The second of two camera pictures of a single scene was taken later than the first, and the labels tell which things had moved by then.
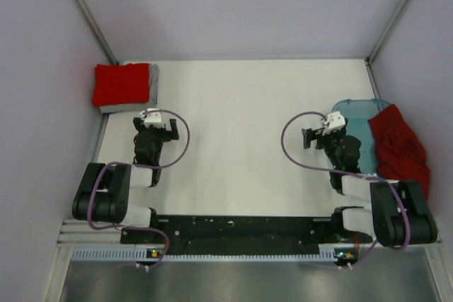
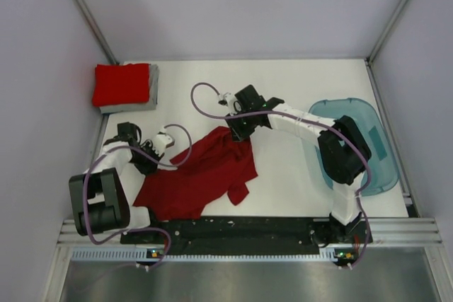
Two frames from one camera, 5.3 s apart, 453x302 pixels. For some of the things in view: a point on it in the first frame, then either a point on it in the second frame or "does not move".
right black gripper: [322, 138] → [238, 135]
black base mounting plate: [243, 234] does not move
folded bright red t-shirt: [115, 84] does not move
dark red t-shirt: [400, 154] → [185, 192]
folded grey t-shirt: [151, 103] does not move
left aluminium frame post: [85, 11] does not move
